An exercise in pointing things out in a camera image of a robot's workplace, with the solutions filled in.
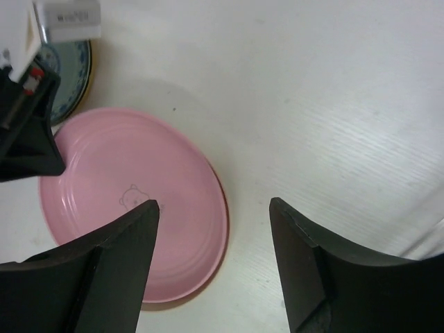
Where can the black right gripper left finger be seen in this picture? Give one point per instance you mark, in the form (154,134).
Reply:
(94,283)

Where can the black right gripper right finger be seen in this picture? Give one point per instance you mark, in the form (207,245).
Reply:
(332,284)

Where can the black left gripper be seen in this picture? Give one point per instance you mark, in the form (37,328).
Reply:
(28,147)

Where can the pink plate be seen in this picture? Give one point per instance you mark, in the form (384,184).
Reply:
(118,160)

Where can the black blue patterned plate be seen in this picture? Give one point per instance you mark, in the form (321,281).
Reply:
(72,61)

